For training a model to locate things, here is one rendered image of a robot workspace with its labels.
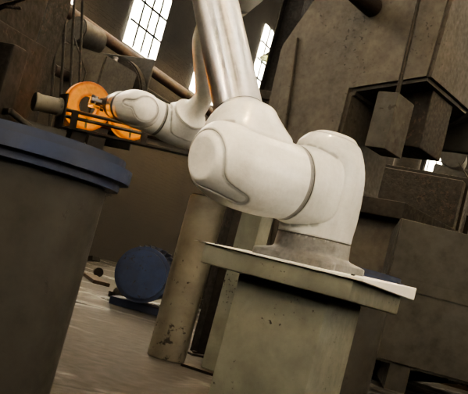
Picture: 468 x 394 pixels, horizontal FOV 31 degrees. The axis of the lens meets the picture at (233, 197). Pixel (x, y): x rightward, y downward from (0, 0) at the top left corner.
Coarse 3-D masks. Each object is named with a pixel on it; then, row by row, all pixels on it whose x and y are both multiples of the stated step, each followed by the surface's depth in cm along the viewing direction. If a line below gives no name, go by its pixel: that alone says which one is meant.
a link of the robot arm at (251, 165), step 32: (192, 0) 182; (224, 0) 177; (224, 32) 172; (224, 64) 168; (224, 96) 164; (256, 96) 165; (224, 128) 153; (256, 128) 155; (192, 160) 155; (224, 160) 150; (256, 160) 151; (288, 160) 156; (224, 192) 153; (256, 192) 153; (288, 192) 157
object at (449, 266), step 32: (416, 224) 367; (416, 256) 365; (448, 256) 364; (416, 288) 363; (448, 288) 362; (416, 320) 362; (448, 320) 360; (384, 352) 362; (416, 352) 360; (448, 352) 359; (384, 384) 363
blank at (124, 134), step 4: (116, 124) 272; (120, 124) 272; (112, 128) 273; (132, 128) 275; (116, 132) 272; (120, 132) 272; (124, 132) 273; (128, 132) 274; (120, 136) 273; (124, 136) 273; (128, 136) 274; (132, 136) 275; (136, 136) 275; (140, 136) 276
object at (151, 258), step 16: (128, 256) 419; (144, 256) 419; (160, 256) 421; (128, 272) 418; (144, 272) 418; (160, 272) 418; (128, 288) 418; (144, 288) 417; (160, 288) 417; (128, 304) 430; (144, 304) 432
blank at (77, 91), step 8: (72, 88) 263; (80, 88) 264; (88, 88) 266; (96, 88) 267; (72, 96) 263; (80, 96) 265; (88, 96) 268; (104, 96) 269; (72, 104) 263; (96, 112) 268; (104, 112) 269; (96, 120) 268; (104, 120) 269; (80, 128) 265; (88, 128) 267; (96, 128) 268
